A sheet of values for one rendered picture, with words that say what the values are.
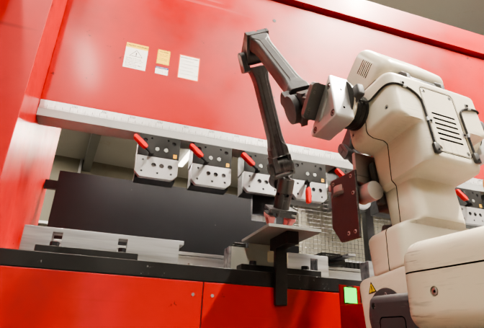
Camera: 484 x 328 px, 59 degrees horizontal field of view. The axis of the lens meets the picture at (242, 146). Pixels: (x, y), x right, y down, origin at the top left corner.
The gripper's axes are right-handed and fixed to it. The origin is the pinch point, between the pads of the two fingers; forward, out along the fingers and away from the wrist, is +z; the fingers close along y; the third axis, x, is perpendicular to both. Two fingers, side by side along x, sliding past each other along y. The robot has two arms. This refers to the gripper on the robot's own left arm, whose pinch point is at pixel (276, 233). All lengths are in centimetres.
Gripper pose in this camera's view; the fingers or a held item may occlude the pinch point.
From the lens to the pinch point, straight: 151.8
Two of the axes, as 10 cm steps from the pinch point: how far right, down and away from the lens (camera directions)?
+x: 2.6, 1.2, -9.6
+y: -9.5, -1.5, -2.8
